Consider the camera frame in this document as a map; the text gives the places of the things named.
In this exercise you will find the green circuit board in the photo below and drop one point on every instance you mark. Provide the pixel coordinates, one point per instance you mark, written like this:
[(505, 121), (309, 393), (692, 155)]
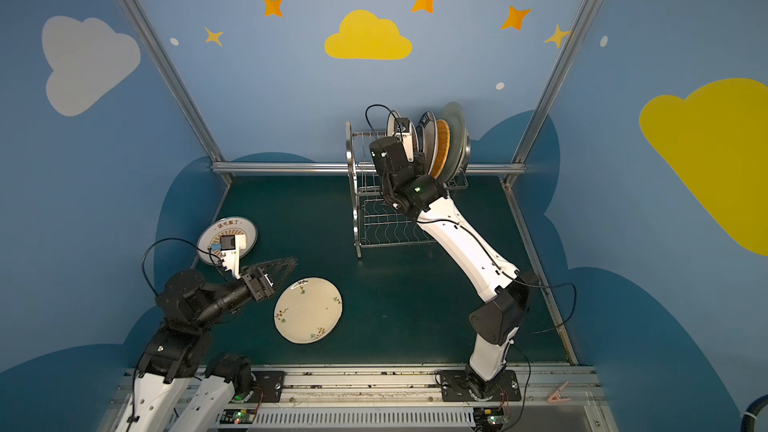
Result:
[(237, 416), (488, 420)]

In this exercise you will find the small pale green plate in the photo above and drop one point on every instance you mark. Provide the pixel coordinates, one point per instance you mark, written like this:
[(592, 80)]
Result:
[(466, 154)]

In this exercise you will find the right green circuit board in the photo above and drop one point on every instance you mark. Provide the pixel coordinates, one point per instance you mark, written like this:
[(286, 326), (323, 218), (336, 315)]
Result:
[(488, 420)]

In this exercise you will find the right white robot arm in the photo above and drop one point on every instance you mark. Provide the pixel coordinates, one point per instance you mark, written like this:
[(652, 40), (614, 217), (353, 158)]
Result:
[(504, 293)]

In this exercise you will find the white plate with black motif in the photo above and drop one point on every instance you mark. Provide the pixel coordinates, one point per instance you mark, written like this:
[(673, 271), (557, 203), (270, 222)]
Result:
[(395, 123)]

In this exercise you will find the large pale green plate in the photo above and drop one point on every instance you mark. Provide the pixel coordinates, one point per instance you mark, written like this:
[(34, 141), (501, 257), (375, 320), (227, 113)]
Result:
[(454, 115)]

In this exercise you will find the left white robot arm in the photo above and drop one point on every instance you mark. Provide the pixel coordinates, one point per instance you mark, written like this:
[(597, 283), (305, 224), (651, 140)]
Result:
[(192, 306)]

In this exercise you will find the left aluminium upright post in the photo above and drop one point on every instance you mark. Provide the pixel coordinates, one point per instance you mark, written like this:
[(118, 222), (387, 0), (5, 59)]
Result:
[(162, 60)]

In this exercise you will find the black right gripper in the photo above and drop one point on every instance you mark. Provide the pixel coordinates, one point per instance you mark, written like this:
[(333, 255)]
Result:
[(405, 171)]

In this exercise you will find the green rim Hao Wei plate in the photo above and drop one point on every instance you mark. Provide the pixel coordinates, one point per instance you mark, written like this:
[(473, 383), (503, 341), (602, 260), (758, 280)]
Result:
[(427, 132)]

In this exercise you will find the aluminium upright post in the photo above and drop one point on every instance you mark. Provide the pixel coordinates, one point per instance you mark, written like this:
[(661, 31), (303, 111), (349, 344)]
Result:
[(162, 60), (579, 28)]

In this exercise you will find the yellow woven plate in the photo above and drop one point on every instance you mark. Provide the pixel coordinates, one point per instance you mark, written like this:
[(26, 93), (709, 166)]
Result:
[(441, 149)]

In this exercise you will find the orange sunburst plate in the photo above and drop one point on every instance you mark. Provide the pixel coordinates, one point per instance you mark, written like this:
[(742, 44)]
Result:
[(234, 225)]

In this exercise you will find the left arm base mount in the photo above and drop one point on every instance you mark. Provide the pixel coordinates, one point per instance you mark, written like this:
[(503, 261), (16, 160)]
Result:
[(266, 386)]

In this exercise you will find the pink clothes peg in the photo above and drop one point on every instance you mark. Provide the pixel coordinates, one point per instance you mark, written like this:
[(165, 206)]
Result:
[(556, 396)]

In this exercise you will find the right aluminium upright post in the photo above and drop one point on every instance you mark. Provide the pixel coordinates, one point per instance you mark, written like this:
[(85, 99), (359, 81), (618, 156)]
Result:
[(579, 28)]

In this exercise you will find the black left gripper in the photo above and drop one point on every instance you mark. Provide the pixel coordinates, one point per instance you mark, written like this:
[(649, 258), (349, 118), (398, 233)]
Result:
[(260, 282)]

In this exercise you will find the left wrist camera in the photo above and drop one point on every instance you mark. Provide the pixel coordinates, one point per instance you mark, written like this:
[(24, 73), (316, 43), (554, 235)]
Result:
[(225, 254)]

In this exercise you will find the left green circuit board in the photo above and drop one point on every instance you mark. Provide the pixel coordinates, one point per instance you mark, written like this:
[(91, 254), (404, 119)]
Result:
[(237, 416)]

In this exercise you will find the steel two-tier dish rack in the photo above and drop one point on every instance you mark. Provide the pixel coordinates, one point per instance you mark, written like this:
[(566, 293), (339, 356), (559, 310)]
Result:
[(375, 223)]

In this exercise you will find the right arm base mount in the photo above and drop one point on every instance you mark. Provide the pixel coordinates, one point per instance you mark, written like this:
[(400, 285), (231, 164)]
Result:
[(467, 386)]

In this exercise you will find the cream floral plate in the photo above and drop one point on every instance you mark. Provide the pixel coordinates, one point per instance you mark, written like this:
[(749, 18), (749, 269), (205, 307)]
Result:
[(308, 310)]

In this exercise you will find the aluminium back frame rail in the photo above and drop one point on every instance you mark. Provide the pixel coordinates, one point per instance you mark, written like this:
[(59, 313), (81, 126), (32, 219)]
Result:
[(331, 169)]

